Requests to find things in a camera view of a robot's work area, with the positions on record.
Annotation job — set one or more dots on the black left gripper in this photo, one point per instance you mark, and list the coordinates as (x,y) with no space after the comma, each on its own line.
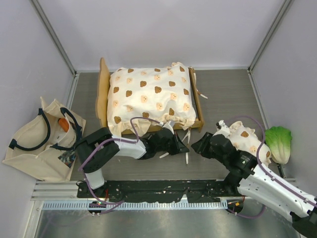
(179,146)

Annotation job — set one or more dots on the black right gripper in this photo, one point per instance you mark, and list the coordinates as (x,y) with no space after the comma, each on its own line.
(200,146)

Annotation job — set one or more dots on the bear print white cushion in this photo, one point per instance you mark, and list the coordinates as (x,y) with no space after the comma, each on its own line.
(142,100)

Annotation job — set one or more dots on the wooden pet bed frame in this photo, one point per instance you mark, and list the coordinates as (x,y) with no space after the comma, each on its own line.
(103,91)

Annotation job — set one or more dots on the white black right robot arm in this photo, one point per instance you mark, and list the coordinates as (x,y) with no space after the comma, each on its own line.
(258,182)

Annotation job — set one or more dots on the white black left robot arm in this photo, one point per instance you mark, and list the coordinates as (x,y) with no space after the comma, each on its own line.
(96,149)

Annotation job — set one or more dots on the small bear print pillow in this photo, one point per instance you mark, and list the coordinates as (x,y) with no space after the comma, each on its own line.
(245,139)

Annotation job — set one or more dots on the green toy cabbage leaf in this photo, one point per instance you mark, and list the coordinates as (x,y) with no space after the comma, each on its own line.
(278,139)

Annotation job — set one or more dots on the orange toy carrot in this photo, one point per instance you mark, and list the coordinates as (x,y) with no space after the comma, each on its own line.
(63,124)

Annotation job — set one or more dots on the beige canvas tote bag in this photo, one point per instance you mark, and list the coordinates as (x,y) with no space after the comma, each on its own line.
(42,149)

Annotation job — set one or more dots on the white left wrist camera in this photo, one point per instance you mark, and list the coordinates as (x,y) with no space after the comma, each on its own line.
(169,125)

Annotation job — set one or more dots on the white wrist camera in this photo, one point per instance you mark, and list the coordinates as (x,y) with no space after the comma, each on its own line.
(222,129)
(169,125)

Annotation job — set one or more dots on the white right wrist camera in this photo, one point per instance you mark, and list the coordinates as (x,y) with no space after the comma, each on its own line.
(222,129)

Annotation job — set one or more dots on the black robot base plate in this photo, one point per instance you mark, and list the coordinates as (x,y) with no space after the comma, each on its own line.
(165,191)

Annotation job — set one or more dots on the white slotted cable duct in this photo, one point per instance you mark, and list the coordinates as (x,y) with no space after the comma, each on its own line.
(96,206)

